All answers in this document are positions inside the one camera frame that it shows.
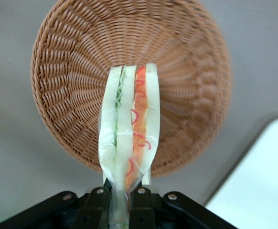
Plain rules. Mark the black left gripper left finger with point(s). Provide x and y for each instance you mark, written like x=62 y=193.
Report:
x=91 y=210

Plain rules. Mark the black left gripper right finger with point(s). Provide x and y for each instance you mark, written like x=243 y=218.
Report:
x=143 y=210

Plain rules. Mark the triangle sandwich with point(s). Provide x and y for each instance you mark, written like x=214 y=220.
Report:
x=124 y=133

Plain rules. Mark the beige rectangular tray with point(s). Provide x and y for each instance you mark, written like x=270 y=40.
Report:
x=256 y=181

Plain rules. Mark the round brown wicker basket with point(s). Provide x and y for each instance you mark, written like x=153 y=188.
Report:
x=81 y=71

